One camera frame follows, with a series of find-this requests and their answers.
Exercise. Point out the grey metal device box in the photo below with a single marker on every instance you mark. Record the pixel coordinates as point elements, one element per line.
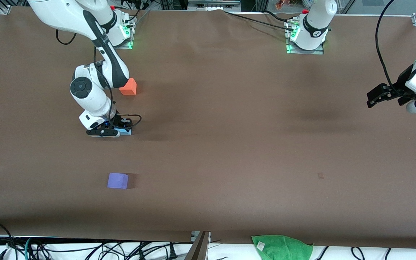
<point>213,5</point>

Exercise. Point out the light blue foam block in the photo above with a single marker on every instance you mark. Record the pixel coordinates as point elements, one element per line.
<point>125,132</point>

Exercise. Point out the silver post bracket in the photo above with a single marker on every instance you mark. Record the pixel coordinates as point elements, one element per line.
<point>193,235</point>

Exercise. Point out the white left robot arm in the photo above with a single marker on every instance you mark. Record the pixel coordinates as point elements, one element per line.
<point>314,25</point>

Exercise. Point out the green cloth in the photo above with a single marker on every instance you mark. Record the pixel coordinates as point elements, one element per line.
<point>284,249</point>

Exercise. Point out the grey brown camera post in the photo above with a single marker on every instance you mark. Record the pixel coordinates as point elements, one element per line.
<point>199,249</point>

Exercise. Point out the black power plug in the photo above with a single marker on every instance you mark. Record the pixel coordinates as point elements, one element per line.
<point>172,251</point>

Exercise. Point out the aluminium frame corner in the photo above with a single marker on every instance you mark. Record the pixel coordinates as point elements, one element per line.
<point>3,7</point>

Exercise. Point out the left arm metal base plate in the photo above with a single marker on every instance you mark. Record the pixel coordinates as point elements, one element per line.
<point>320,52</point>

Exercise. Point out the purple foam block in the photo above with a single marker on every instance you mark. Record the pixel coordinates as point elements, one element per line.
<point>117,180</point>

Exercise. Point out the colourful small objects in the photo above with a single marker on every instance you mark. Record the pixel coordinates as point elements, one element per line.
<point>291,3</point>

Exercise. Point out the orange foam block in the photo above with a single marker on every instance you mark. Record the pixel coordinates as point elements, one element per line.
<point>130,87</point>

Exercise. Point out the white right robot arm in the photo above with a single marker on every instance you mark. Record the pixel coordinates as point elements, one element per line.
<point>85,90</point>

